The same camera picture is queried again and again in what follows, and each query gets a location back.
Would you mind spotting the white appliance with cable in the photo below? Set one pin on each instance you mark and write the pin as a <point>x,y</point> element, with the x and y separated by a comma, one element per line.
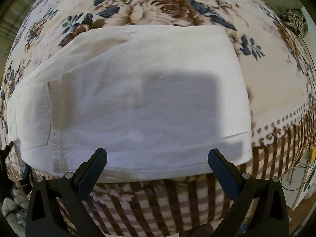
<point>299,179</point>

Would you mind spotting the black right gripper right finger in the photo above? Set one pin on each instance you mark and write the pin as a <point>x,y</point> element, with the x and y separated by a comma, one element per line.
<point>270,217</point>

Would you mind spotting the white pants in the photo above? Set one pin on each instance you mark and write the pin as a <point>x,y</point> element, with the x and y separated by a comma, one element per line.
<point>157,98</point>

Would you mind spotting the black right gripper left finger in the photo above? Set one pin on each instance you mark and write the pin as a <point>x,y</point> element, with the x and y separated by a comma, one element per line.
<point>44,217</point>

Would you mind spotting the olive knitted fringed cloth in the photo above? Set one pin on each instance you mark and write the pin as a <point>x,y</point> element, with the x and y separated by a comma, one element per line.
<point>290,13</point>

